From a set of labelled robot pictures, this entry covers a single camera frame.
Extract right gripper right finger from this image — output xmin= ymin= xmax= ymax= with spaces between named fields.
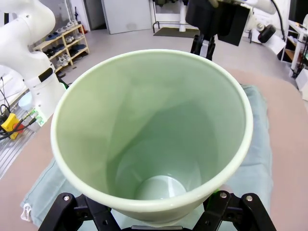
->
xmin=192 ymin=189 xmax=277 ymax=231

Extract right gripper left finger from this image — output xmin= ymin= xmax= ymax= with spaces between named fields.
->
xmin=47 ymin=192 xmax=126 ymax=231

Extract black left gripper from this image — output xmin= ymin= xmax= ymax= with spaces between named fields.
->
xmin=185 ymin=0 xmax=218 ymax=61

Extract grey-green cloth mat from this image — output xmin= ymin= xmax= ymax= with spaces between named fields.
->
xmin=20 ymin=84 xmax=274 ymax=231

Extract tall pale green cup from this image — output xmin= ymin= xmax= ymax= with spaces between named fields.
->
xmin=50 ymin=49 xmax=255 ymax=223

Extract white background arm link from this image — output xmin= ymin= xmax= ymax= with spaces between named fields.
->
xmin=250 ymin=0 xmax=277 ymax=14

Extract black floor mat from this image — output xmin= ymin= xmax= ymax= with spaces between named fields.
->
xmin=153 ymin=27 xmax=201 ymax=39

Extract grey partition board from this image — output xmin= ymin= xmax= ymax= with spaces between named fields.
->
xmin=101 ymin=0 xmax=153 ymax=35

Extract white side table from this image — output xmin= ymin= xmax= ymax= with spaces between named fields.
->
xmin=287 ymin=20 xmax=308 ymax=78

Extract yellow emergency stop box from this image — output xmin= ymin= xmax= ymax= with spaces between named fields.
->
xmin=1 ymin=113 xmax=25 ymax=140

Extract pale small bowl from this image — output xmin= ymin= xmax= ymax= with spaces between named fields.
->
xmin=18 ymin=92 xmax=34 ymax=110

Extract wooden shoe rack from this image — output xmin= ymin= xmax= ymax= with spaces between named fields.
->
xmin=32 ymin=24 xmax=90 ymax=73

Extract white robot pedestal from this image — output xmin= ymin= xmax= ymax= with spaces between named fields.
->
xmin=179 ymin=4 xmax=189 ymax=32

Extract black thin cable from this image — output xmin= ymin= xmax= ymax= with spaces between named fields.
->
xmin=271 ymin=0 xmax=290 ymax=42

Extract aluminium slotted base plate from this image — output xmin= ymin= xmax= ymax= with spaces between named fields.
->
xmin=0 ymin=127 xmax=42 ymax=179

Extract black cables at base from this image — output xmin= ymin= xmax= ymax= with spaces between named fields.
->
xmin=0 ymin=76 xmax=15 ymax=141

